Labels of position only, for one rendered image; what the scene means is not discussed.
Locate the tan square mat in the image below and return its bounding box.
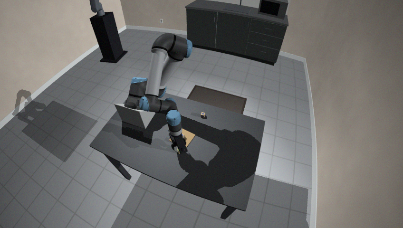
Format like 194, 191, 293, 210
182, 128, 195, 147

